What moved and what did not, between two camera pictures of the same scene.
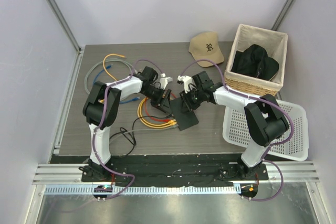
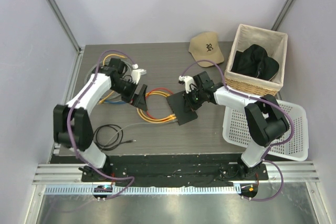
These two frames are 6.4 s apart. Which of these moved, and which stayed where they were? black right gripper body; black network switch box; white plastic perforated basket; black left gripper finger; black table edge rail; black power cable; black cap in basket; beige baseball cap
Moved: black power cable; black network switch box; black left gripper finger
Stayed: black cap in basket; black right gripper body; white plastic perforated basket; black table edge rail; beige baseball cap
